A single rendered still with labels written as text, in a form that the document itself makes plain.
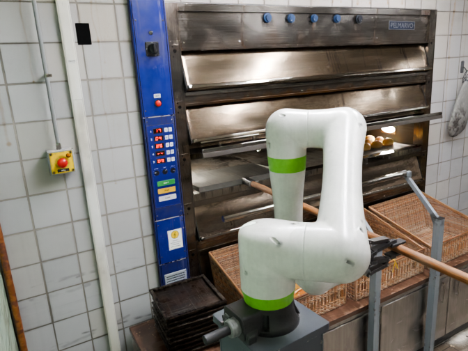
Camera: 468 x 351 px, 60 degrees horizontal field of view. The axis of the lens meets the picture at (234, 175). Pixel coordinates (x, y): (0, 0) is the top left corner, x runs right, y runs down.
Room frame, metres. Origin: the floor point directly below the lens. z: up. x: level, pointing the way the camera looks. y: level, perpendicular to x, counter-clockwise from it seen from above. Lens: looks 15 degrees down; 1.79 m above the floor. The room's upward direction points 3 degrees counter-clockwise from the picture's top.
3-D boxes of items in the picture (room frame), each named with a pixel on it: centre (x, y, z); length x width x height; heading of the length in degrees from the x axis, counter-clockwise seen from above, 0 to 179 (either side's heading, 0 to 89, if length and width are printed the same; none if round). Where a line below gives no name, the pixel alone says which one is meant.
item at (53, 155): (1.66, 0.72, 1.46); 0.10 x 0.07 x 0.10; 119
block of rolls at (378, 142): (3.08, -0.87, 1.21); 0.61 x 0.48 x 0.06; 29
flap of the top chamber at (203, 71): (2.42, -0.57, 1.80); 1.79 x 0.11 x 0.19; 119
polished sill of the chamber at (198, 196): (2.44, -0.56, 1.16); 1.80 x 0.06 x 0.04; 119
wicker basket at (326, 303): (1.91, -0.19, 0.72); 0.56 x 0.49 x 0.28; 119
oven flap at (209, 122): (2.42, -0.57, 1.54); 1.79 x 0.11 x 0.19; 119
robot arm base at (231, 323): (0.83, -0.02, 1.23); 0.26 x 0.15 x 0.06; 123
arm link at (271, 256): (0.86, -0.08, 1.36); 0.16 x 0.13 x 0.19; 74
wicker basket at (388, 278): (2.19, -0.72, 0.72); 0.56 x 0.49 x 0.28; 119
